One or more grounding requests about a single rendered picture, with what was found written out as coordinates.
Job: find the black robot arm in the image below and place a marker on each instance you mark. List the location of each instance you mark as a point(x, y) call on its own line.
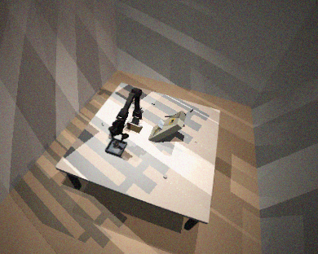
point(123, 113)

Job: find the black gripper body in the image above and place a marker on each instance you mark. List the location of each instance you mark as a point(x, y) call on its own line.
point(125, 136)

